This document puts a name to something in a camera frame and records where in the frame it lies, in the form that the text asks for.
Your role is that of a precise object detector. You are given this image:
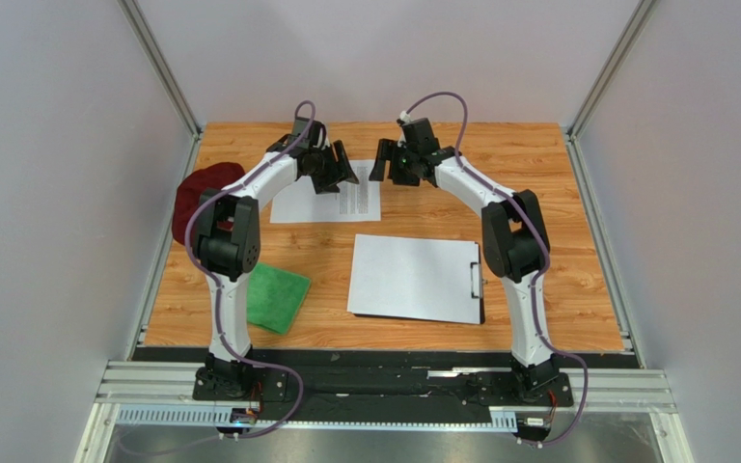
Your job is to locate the green cloth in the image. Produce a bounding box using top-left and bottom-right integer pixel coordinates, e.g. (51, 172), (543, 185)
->
(247, 263), (311, 335)

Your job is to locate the frame post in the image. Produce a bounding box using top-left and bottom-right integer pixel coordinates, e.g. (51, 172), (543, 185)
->
(567, 0), (660, 140)
(118, 0), (203, 139)

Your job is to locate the dark red beret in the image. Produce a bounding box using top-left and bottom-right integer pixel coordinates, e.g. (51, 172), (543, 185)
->
(171, 162), (245, 245)

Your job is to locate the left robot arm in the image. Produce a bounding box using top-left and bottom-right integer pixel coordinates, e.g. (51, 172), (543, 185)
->
(185, 117), (358, 395)

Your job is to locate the printed white paper sheet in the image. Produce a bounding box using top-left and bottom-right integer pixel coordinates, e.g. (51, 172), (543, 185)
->
(270, 160), (381, 224)

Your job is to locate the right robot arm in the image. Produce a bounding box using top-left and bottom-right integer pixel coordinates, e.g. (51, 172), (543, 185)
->
(369, 115), (559, 393)

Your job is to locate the aluminium frame rail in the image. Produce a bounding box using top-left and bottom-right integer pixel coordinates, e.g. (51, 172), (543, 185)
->
(96, 361), (676, 413)

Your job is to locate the right frame post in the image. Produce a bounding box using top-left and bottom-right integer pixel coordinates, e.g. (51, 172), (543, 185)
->
(567, 0), (660, 140)

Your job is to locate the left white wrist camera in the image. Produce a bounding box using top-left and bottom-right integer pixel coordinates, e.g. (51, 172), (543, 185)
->
(316, 124), (329, 149)

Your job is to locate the slotted cable duct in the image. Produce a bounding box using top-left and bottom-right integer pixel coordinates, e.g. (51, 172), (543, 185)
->
(115, 404), (518, 433)

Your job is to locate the left frame post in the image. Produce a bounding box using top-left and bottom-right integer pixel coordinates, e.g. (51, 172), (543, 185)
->
(118, 0), (203, 139)

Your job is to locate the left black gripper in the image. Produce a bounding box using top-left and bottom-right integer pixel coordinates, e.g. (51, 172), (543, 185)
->
(308, 141), (358, 196)

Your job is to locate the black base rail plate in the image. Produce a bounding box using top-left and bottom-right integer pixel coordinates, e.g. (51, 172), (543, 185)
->
(131, 346), (642, 425)

